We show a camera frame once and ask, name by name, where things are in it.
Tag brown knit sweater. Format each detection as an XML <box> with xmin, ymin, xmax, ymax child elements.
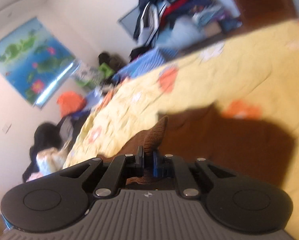
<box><xmin>99</xmin><ymin>104</ymin><xmax>297</xmax><ymax>190</ymax></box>

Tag dark clothes at bedside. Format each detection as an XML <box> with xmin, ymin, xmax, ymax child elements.
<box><xmin>21</xmin><ymin>109</ymin><xmax>90</xmax><ymax>183</ymax></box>

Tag pile of clothes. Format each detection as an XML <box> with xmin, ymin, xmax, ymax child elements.
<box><xmin>133</xmin><ymin>0</ymin><xmax>242</xmax><ymax>48</ymax></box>

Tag orange garment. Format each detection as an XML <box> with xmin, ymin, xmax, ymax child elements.
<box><xmin>57</xmin><ymin>91</ymin><xmax>86</xmax><ymax>118</ymax></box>

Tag green plastic stool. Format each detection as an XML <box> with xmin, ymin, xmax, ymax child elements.
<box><xmin>98</xmin><ymin>63</ymin><xmax>115</xmax><ymax>78</ymax></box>

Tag floral pillow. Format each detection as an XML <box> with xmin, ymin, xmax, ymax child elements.
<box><xmin>71</xmin><ymin>61</ymin><xmax>104</xmax><ymax>90</ymax></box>

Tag black bag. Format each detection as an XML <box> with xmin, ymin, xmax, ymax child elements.
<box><xmin>98</xmin><ymin>51</ymin><xmax>127</xmax><ymax>72</ymax></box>

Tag blue quilted blanket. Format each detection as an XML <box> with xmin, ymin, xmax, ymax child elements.
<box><xmin>111</xmin><ymin>48</ymin><xmax>178</xmax><ymax>82</ymax></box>

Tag yellow floral bed quilt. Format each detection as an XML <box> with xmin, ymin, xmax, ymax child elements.
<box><xmin>64</xmin><ymin>19</ymin><xmax>299</xmax><ymax>239</ymax></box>

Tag grey framed panel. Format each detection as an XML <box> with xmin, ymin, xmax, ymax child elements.
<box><xmin>117</xmin><ymin>6</ymin><xmax>140</xmax><ymax>39</ymax></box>

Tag brown wooden door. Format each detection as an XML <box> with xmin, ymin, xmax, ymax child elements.
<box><xmin>234</xmin><ymin>0</ymin><xmax>297</xmax><ymax>31</ymax></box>

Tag white wall switch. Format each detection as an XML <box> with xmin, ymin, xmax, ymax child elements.
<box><xmin>2</xmin><ymin>122</ymin><xmax>12</xmax><ymax>134</ymax></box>

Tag lotus flower wall poster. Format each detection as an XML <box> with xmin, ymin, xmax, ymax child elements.
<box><xmin>0</xmin><ymin>18</ymin><xmax>79</xmax><ymax>108</ymax></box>

